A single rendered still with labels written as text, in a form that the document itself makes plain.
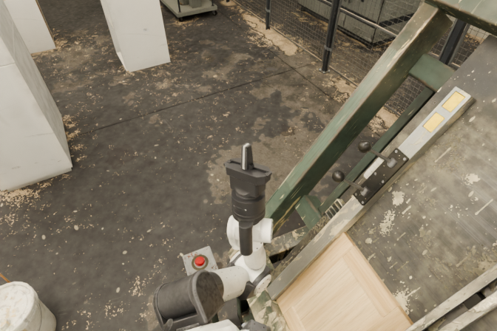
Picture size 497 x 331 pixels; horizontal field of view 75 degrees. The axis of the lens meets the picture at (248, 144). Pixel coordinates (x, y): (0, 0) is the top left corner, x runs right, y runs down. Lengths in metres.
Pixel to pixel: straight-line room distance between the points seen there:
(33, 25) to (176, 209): 3.57
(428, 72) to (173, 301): 0.98
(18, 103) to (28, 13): 2.67
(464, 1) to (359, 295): 0.87
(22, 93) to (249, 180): 2.26
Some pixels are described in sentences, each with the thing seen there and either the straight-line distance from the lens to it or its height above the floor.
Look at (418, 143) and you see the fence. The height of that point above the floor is 1.55.
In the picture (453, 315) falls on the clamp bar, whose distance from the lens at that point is 1.01.
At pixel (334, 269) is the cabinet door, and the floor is 1.14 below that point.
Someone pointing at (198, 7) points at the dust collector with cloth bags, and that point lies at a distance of 5.83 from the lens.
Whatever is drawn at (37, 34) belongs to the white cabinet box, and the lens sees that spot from 5.48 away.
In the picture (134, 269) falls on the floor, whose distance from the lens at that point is 2.53.
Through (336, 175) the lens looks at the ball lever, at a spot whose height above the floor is 1.45.
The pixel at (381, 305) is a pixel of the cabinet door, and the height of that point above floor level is 1.20.
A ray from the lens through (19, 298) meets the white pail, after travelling 2.31.
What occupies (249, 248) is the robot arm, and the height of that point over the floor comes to 1.40.
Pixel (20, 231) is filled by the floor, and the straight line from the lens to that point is 3.08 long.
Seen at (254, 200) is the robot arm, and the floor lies 1.52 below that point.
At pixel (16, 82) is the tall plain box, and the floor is 0.95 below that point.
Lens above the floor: 2.17
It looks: 43 degrees down
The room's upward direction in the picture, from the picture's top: straight up
